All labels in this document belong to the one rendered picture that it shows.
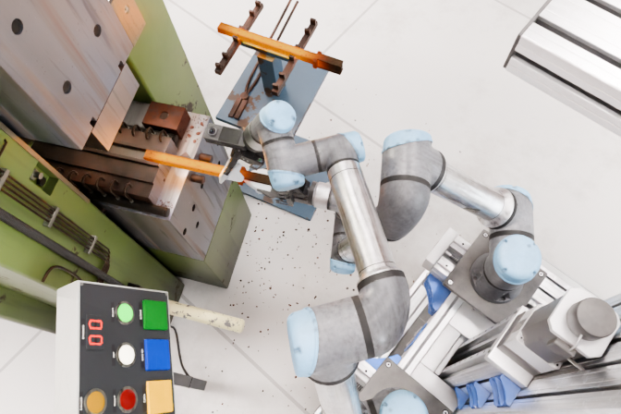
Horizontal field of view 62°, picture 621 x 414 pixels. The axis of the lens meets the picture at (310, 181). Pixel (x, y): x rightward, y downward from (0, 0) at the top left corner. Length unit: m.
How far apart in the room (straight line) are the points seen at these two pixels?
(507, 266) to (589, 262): 1.30
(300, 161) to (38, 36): 0.55
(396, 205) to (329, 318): 0.33
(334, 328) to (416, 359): 0.74
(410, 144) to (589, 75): 0.78
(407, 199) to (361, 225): 0.16
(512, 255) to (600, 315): 0.58
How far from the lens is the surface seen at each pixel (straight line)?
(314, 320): 0.95
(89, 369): 1.30
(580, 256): 2.70
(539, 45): 0.45
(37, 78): 1.11
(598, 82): 0.45
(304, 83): 1.99
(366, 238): 1.02
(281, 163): 1.12
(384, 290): 0.97
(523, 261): 1.45
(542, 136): 2.90
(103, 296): 1.36
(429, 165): 1.21
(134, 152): 1.67
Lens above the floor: 2.36
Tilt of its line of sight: 65 degrees down
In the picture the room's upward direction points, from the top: 6 degrees counter-clockwise
